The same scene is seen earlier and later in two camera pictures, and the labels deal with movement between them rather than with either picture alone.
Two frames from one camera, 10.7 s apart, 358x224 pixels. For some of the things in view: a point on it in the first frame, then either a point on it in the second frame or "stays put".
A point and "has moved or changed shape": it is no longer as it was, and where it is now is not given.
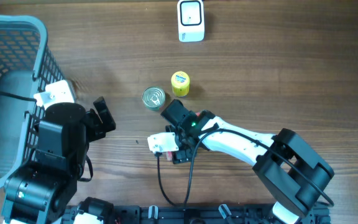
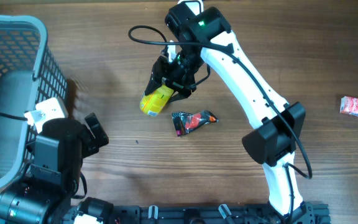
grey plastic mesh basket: (16, 63) stays put
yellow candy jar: (180, 81) has moved or changed shape
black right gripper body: (186, 150) → (182, 70)
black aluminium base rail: (201, 214) stays put
